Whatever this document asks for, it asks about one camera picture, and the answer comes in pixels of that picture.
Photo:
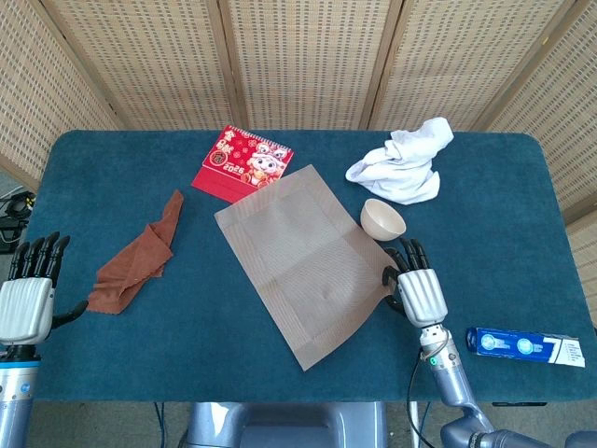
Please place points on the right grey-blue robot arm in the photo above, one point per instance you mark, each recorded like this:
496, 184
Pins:
452, 382

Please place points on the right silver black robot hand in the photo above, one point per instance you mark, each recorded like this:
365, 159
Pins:
420, 296

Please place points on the teal table cover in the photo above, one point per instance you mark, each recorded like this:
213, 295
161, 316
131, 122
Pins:
186, 350

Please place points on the white crumpled cloth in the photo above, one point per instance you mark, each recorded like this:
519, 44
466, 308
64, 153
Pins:
401, 172

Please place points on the beige bowl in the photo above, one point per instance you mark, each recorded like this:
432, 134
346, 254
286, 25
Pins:
380, 219

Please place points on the metal table leg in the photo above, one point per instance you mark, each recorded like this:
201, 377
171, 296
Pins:
413, 420

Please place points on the black floor equipment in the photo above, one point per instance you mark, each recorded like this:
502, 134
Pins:
14, 219

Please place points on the brown cloth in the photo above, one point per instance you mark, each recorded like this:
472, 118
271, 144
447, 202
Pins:
135, 261

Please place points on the beige woven placemat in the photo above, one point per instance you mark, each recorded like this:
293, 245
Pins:
303, 261

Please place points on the red desk calendar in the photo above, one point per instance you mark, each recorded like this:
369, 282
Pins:
233, 163

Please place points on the woven bamboo folding screen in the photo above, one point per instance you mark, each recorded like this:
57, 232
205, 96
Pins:
303, 60

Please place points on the grey-blue robot torso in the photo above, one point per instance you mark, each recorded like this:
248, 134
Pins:
289, 420

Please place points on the blue toothpaste box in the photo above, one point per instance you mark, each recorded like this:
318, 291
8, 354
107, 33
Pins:
513, 345

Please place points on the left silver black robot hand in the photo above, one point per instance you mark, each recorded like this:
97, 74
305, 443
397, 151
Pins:
23, 308

